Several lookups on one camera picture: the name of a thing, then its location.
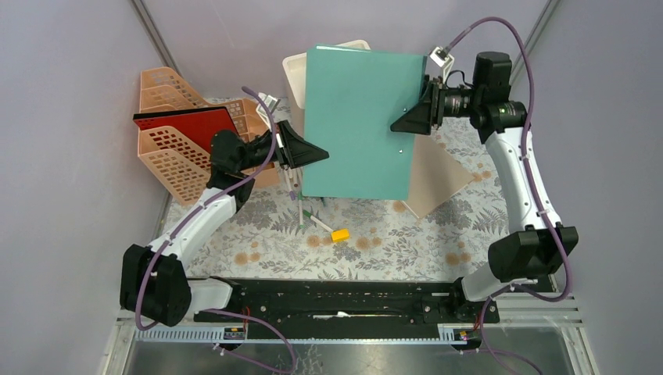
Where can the floral table mat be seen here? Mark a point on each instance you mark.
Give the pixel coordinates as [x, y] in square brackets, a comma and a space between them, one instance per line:
[387, 242]

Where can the beige notebook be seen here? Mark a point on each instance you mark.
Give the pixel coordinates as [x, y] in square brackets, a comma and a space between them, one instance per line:
[436, 176]

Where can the teal folder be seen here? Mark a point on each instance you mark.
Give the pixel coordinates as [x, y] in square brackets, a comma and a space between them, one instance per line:
[352, 97]

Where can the red ring binder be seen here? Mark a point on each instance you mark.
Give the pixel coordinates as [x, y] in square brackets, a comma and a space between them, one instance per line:
[198, 125]

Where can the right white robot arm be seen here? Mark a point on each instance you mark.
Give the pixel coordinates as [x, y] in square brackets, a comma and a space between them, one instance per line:
[538, 243]

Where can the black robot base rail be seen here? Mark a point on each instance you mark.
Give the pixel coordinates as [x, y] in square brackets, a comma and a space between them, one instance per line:
[357, 310]

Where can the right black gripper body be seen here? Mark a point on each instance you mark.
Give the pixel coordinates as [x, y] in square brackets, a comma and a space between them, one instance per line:
[442, 102]

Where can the yellow eraser block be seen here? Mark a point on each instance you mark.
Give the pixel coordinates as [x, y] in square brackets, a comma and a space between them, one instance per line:
[340, 235]

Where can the peach plastic file organizer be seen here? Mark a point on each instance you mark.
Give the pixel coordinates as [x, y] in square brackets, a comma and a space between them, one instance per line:
[178, 163]

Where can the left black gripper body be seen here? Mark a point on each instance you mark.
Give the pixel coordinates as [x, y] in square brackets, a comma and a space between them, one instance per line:
[259, 151]

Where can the white three-drawer cabinet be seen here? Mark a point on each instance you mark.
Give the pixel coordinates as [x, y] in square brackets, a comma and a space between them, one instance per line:
[294, 67]

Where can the green capped white marker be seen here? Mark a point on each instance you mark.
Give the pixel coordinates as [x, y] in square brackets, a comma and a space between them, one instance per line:
[313, 218]

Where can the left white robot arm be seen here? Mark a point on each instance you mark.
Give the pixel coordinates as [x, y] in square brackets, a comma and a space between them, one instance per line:
[153, 282]

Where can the green marker upright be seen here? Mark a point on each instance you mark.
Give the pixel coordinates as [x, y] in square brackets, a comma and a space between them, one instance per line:
[300, 210]

